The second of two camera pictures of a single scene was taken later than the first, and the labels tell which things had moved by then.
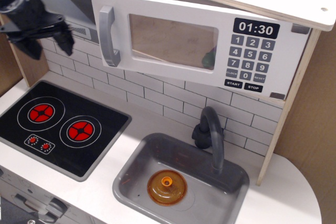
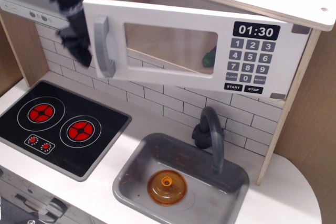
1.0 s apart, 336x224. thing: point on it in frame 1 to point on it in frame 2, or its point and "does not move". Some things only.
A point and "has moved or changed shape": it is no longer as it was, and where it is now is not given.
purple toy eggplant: [208, 60] does not move
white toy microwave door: [170, 41] has moved or changed shape
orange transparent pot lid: [167, 187] does not move
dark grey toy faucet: [209, 132] does not move
